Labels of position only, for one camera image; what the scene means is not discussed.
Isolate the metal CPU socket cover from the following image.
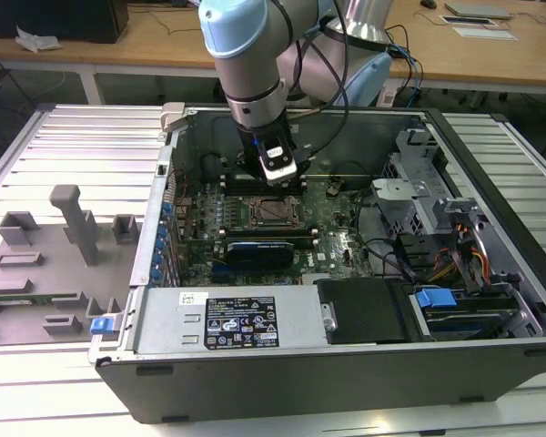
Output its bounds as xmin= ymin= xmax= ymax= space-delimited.
xmin=253 ymin=197 xmax=301 ymax=228

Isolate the black RAM slot bank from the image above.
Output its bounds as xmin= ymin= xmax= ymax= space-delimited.
xmin=217 ymin=226 xmax=320 ymax=250
xmin=221 ymin=177 xmax=307 ymax=198

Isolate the CPU socket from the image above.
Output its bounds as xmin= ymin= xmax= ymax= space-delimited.
xmin=248 ymin=194 xmax=304 ymax=231

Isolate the grey case latch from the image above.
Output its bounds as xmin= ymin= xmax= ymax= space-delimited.
xmin=158 ymin=102 xmax=187 ymax=134

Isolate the green motherboard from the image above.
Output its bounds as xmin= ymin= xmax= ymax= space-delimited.
xmin=172 ymin=176 xmax=375 ymax=289

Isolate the wooden desk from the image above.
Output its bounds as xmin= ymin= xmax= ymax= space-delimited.
xmin=0 ymin=0 xmax=546 ymax=108

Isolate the silver metal drive cage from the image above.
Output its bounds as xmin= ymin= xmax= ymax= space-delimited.
xmin=370 ymin=128 xmax=488 ymax=242

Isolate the silver power supply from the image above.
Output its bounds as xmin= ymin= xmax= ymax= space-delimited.
xmin=134 ymin=286 xmax=329 ymax=354

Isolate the black plastic shroud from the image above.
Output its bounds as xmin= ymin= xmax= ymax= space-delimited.
xmin=316 ymin=277 xmax=415 ymax=345

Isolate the blue case latch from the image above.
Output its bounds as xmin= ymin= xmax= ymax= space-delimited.
xmin=89 ymin=316 xmax=114 ymax=338

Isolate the grey parts rack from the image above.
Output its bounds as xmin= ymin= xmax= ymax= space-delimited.
xmin=0 ymin=184 xmax=143 ymax=348

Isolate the black box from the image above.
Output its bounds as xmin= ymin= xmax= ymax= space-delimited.
xmin=0 ymin=0 xmax=131 ymax=45

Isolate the crumpled white wrapper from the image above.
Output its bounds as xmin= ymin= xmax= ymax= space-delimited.
xmin=15 ymin=25 xmax=63 ymax=54

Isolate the hard disk in blue carrier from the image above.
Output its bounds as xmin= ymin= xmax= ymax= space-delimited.
xmin=413 ymin=287 xmax=522 ymax=341

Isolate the open black PC case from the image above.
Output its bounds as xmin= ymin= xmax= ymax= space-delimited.
xmin=88 ymin=103 xmax=546 ymax=424

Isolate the white strip with black window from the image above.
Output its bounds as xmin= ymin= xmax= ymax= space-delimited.
xmin=439 ymin=15 xmax=493 ymax=26

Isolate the white paper sheet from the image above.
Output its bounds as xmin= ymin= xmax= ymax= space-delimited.
xmin=452 ymin=25 xmax=518 ymax=42

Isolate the silver flat laptop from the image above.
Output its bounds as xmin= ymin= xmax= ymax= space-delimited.
xmin=443 ymin=2 xmax=513 ymax=20

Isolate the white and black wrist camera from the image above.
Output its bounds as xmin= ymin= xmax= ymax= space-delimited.
xmin=257 ymin=133 xmax=298 ymax=185

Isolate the black camera cable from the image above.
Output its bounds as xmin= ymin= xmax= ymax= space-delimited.
xmin=272 ymin=0 xmax=351 ymax=159

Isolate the blue cable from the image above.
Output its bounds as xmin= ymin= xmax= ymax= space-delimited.
xmin=390 ymin=43 xmax=425 ymax=109

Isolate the orange yellow wire bundle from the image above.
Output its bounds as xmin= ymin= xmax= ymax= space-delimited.
xmin=430 ymin=220 xmax=491 ymax=283

